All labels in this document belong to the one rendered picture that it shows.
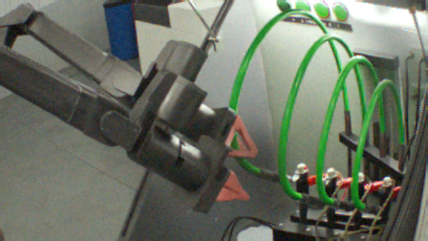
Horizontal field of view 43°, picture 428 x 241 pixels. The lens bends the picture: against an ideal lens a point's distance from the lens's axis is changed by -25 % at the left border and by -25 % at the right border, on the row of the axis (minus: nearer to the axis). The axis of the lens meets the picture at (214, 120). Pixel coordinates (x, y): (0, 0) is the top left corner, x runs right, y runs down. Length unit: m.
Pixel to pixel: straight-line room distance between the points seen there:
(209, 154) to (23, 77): 0.32
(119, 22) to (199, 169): 6.42
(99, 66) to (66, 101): 0.30
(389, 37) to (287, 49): 0.36
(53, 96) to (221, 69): 0.79
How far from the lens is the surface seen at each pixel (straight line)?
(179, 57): 1.09
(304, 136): 1.68
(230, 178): 0.95
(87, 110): 0.86
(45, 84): 0.85
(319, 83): 1.59
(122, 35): 7.35
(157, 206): 1.49
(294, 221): 1.42
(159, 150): 0.89
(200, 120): 1.10
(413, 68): 1.40
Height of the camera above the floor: 1.65
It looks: 19 degrees down
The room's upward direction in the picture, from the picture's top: 9 degrees counter-clockwise
